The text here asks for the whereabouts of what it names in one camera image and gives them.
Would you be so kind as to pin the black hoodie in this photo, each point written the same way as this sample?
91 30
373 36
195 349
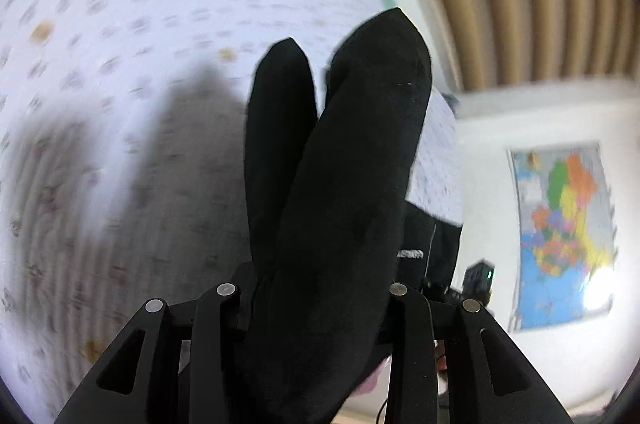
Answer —
350 179

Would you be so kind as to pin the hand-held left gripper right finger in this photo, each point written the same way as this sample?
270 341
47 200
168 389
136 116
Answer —
407 329

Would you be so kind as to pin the pink cloth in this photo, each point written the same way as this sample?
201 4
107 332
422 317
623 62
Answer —
372 379

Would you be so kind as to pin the floral white bed sheet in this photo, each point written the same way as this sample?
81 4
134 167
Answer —
150 3

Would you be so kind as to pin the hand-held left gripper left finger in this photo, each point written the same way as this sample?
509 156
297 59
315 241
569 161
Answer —
242 294

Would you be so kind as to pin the colourful wall map poster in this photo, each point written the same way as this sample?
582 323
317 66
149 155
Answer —
560 229

